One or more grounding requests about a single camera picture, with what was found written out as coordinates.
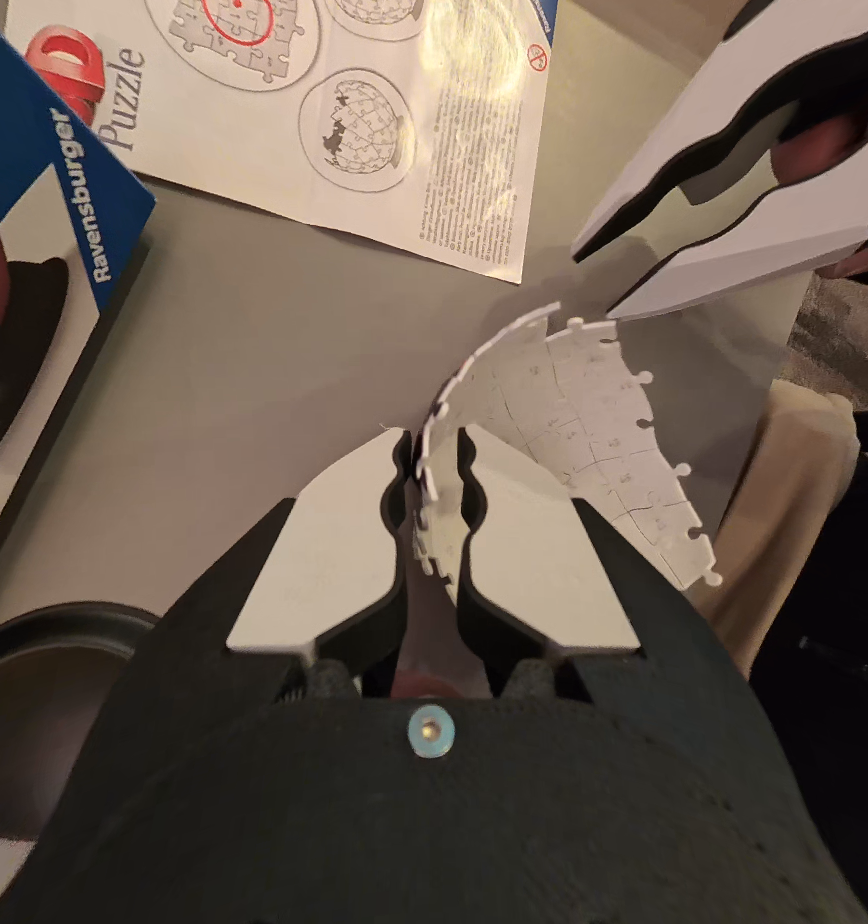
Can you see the black ball stand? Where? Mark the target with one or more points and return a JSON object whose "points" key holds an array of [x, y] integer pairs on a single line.
{"points": [[29, 707]]}

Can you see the person's right hand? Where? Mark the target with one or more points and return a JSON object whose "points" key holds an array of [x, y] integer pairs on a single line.
{"points": [[816, 151]]}

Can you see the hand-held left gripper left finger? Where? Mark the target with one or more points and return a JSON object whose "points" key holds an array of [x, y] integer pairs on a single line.
{"points": [[318, 570]]}

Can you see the blue puzzle box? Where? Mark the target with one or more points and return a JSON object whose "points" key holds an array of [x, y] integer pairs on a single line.
{"points": [[44, 180]]}

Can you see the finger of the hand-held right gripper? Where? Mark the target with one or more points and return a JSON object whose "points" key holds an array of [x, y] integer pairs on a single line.
{"points": [[694, 130], [766, 245]]}

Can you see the partly built puzzle ball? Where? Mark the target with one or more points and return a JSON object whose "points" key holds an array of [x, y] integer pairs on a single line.
{"points": [[592, 433]]}

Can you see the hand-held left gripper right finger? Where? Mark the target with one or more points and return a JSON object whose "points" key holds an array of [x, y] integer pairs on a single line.
{"points": [[542, 570]]}

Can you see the white instruction sheet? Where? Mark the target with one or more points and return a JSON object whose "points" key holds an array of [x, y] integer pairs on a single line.
{"points": [[296, 108]]}

